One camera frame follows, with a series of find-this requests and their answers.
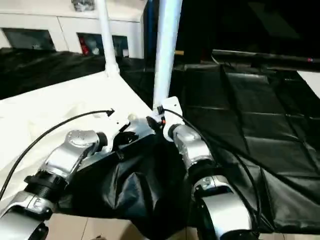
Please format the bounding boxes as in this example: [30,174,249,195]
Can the white plastic table leg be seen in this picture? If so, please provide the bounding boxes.
[94,0,122,79]
[151,0,184,115]

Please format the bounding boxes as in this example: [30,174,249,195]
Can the white plastic table top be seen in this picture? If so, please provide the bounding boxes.
[0,70,157,202]

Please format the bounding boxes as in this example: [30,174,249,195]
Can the black plastic mat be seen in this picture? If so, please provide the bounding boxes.
[0,47,320,240]

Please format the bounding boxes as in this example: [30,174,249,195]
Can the red bottle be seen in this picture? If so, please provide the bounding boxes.
[79,42,90,57]

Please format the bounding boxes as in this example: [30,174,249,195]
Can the black bar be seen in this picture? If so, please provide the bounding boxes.
[212,48,320,67]

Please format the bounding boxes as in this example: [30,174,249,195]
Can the dark bundle on cabinet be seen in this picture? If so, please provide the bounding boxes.
[71,0,96,13]

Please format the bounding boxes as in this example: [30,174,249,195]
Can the white cabinet with glass doors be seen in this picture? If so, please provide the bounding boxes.
[0,0,147,60]

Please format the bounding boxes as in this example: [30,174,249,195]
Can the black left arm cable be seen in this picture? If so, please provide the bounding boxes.
[0,108,117,202]

